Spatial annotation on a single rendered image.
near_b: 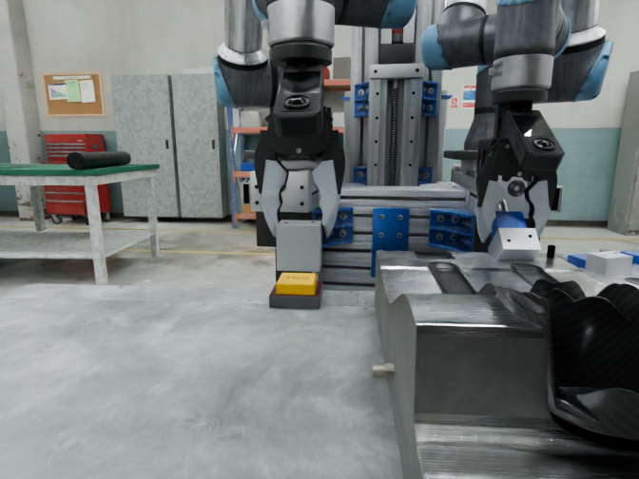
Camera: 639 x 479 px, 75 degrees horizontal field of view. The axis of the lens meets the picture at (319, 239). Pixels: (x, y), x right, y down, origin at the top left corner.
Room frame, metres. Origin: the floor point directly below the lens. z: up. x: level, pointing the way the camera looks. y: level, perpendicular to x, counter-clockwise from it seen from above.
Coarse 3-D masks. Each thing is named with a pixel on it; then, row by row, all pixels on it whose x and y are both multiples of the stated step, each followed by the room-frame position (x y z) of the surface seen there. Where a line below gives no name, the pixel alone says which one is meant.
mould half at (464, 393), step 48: (384, 288) 0.47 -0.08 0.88; (432, 288) 0.46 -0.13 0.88; (480, 288) 0.46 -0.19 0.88; (528, 288) 0.46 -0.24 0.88; (384, 336) 0.45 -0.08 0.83; (432, 336) 0.25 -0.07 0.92; (480, 336) 0.25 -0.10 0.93; (528, 336) 0.25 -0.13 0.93; (432, 384) 0.25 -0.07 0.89; (480, 384) 0.24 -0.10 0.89; (528, 384) 0.24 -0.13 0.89; (432, 432) 0.24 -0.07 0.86; (480, 432) 0.24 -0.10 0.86; (528, 432) 0.23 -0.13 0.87; (576, 432) 0.24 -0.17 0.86
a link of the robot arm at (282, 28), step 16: (288, 0) 0.47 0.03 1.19; (304, 0) 0.47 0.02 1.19; (272, 16) 0.48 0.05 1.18; (288, 16) 0.47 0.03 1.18; (304, 16) 0.47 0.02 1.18; (320, 16) 0.48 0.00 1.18; (272, 32) 0.49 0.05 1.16; (288, 32) 0.47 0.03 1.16; (304, 32) 0.47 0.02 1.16; (320, 32) 0.48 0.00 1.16
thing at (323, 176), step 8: (320, 168) 0.48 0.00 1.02; (328, 168) 0.48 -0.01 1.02; (312, 176) 0.48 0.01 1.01; (320, 176) 0.48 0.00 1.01; (328, 176) 0.48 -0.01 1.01; (320, 184) 0.48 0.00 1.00; (328, 184) 0.48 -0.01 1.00; (336, 184) 0.48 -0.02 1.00; (320, 192) 0.48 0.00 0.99; (328, 192) 0.48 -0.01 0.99; (336, 192) 0.48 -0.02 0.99; (320, 200) 0.48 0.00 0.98; (328, 200) 0.48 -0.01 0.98; (336, 200) 0.48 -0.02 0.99; (320, 208) 0.48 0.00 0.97; (328, 208) 0.48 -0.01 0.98; (336, 208) 0.48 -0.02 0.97; (328, 216) 0.48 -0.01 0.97; (336, 216) 0.49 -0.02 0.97; (328, 224) 0.48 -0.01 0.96; (328, 232) 0.49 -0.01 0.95
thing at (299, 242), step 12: (276, 228) 0.46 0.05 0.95; (288, 228) 0.46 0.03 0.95; (300, 228) 0.46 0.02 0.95; (312, 228) 0.46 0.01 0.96; (288, 240) 0.46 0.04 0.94; (300, 240) 0.46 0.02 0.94; (312, 240) 0.46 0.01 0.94; (288, 252) 0.46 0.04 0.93; (300, 252) 0.46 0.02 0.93; (312, 252) 0.46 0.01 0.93; (288, 264) 0.46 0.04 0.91; (300, 264) 0.46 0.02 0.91; (312, 264) 0.46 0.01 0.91
